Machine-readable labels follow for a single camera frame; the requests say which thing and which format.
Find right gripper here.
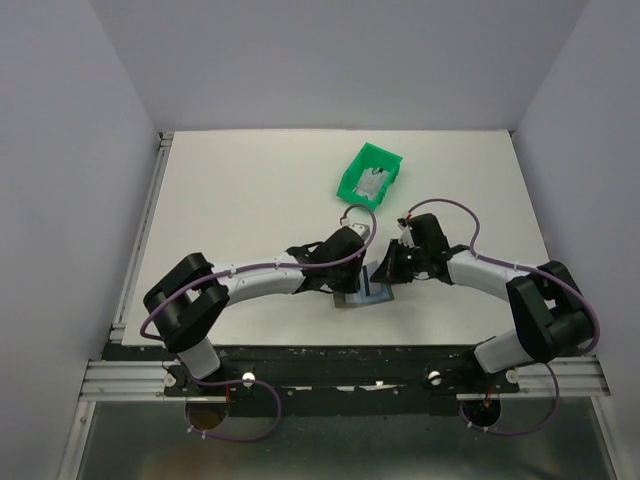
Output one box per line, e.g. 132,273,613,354
371,238,428,284

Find grey card holder wallet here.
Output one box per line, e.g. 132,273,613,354
332,283,394,309

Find silver magnetic stripe card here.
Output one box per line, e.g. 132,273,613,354
359,261,382,298

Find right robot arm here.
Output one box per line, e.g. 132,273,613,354
370,214,599,392

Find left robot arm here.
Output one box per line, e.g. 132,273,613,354
141,223,371,395

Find cards in green bin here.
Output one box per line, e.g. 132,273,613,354
353,168,389,201

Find green plastic bin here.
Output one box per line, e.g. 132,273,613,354
336,143,403,211

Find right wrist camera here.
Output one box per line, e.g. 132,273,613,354
397,216,415,248

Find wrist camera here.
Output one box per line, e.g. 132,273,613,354
397,216,415,248
340,217,371,241

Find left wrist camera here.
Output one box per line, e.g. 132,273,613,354
340,217,371,241

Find aluminium left side rail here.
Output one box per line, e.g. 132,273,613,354
107,132,175,345

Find aluminium rail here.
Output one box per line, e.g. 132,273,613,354
107,132,175,345
79,357,611,402

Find aluminium front rail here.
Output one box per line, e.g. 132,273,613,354
79,357,611,402

